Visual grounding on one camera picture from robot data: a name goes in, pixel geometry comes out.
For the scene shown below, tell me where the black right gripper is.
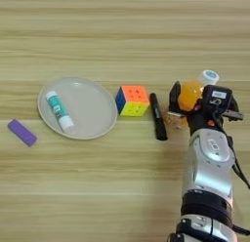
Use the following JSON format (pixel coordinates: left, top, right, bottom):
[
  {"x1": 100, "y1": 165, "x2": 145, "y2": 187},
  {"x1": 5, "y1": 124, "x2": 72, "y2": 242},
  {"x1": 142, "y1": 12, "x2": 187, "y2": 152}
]
[{"x1": 167, "y1": 80, "x2": 244, "y2": 137}]

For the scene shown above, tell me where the orange juice bottle white cap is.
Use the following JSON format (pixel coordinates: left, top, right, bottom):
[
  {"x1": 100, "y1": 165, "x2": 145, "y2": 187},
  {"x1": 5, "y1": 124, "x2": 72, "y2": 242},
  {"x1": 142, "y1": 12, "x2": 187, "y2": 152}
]
[{"x1": 167, "y1": 69, "x2": 220, "y2": 128}]

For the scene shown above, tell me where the black marker pen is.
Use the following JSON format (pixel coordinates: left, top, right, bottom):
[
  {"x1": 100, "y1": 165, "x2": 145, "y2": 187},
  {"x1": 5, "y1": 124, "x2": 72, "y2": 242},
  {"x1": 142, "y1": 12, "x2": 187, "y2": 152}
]
[{"x1": 148, "y1": 92, "x2": 169, "y2": 141}]

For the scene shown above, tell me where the colourful puzzle cube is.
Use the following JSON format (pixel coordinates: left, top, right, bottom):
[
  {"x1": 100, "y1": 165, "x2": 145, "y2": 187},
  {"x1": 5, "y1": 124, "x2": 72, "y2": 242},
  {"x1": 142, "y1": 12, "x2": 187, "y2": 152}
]
[{"x1": 114, "y1": 85, "x2": 150, "y2": 118}]

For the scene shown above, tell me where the beige round plate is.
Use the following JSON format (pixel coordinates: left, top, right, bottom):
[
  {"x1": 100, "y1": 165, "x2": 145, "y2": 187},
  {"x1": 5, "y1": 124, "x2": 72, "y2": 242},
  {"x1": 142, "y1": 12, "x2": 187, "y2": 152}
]
[{"x1": 37, "y1": 76, "x2": 119, "y2": 141}]

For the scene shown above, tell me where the white teal glue stick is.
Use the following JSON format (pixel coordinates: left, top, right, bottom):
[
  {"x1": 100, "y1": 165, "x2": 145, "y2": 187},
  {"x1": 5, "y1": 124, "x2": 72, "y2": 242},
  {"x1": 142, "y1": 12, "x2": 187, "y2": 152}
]
[{"x1": 45, "y1": 91, "x2": 75, "y2": 134}]

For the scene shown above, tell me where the purple rectangular block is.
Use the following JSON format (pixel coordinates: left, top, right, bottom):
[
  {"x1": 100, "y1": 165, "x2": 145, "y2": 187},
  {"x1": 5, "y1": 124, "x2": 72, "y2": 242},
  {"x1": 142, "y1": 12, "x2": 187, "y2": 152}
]
[{"x1": 7, "y1": 118, "x2": 38, "y2": 147}]

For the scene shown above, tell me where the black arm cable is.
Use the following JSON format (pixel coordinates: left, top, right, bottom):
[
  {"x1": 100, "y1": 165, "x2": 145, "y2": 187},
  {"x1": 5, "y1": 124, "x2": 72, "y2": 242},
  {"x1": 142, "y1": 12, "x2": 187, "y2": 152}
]
[{"x1": 213, "y1": 112, "x2": 250, "y2": 190}]

